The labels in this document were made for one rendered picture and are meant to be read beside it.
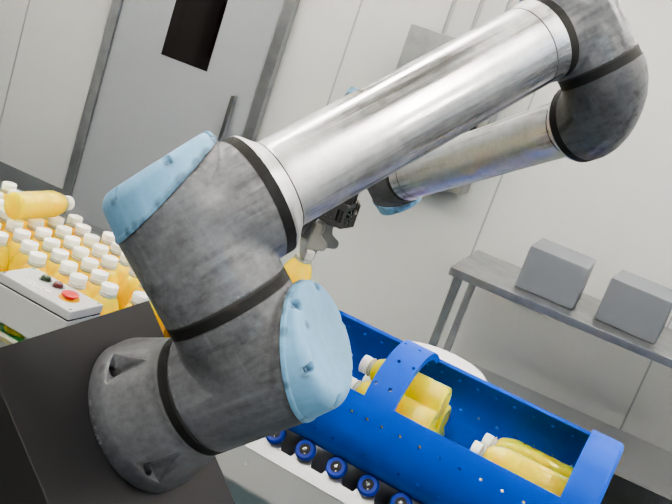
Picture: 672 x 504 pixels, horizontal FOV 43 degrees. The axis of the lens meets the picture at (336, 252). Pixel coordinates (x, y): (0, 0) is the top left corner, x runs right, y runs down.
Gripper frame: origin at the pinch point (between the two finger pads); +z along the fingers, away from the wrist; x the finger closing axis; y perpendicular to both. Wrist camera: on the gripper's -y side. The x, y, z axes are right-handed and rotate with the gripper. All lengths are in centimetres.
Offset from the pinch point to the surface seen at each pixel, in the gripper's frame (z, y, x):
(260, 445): 39.0, 9.3, -11.9
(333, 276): 91, -114, 319
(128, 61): 11, -292, 299
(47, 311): 24, -34, -35
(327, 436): 29.3, 22.9, -13.3
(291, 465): 39.4, 17.4, -12.1
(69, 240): 22, -61, -1
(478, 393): 15.3, 43.9, 10.4
